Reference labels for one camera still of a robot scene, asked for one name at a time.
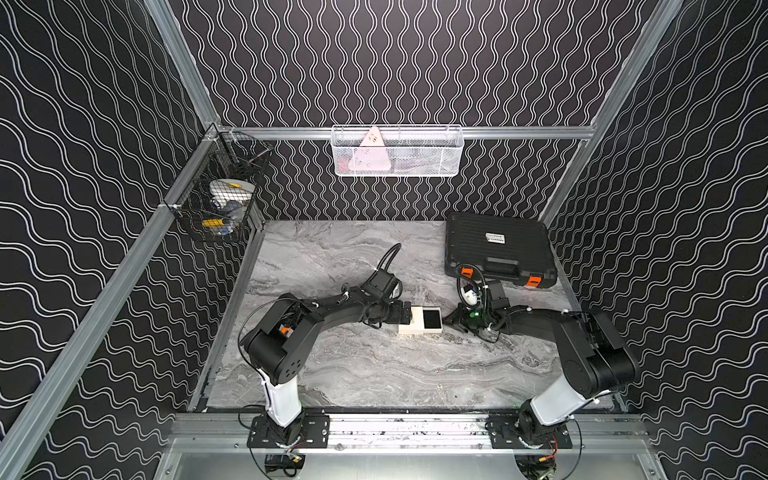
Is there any cream jewelry box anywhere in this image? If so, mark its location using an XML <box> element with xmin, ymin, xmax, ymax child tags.
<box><xmin>398</xmin><ymin>306</ymin><xmax>443</xmax><ymax>335</ymax></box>

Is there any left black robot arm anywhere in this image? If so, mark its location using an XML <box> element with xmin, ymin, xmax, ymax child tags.
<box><xmin>238</xmin><ymin>269</ymin><xmax>406</xmax><ymax>428</ymax></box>

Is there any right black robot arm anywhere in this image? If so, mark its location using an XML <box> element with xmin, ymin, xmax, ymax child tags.
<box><xmin>444</xmin><ymin>278</ymin><xmax>640</xmax><ymax>431</ymax></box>

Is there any black plastic tool case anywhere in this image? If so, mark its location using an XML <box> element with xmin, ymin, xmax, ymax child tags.
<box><xmin>444</xmin><ymin>212</ymin><xmax>557</xmax><ymax>289</ymax></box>

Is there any pink triangular card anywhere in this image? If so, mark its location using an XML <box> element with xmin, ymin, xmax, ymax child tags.
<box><xmin>348</xmin><ymin>126</ymin><xmax>392</xmax><ymax>173</ymax></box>

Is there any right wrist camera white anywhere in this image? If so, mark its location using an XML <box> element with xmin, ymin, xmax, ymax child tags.
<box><xmin>459</xmin><ymin>284</ymin><xmax>484</xmax><ymax>308</ymax></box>

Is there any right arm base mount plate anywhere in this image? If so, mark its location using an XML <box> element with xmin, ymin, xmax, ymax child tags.
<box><xmin>485</xmin><ymin>414</ymin><xmax>573</xmax><ymax>450</ymax></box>

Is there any aluminium front rail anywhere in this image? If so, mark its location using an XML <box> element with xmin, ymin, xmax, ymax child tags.
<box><xmin>167</xmin><ymin>413</ymin><xmax>649</xmax><ymax>455</ymax></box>

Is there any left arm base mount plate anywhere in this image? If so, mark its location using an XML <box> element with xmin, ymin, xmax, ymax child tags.
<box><xmin>247</xmin><ymin>414</ymin><xmax>331</xmax><ymax>450</ymax></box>

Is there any white wire wall basket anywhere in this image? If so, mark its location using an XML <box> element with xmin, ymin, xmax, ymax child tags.
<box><xmin>330</xmin><ymin>125</ymin><xmax>465</xmax><ymax>178</ymax></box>

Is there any black wire corner basket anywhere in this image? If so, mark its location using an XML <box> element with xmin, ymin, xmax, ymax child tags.
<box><xmin>173</xmin><ymin>131</ymin><xmax>275</xmax><ymax>244</ymax></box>

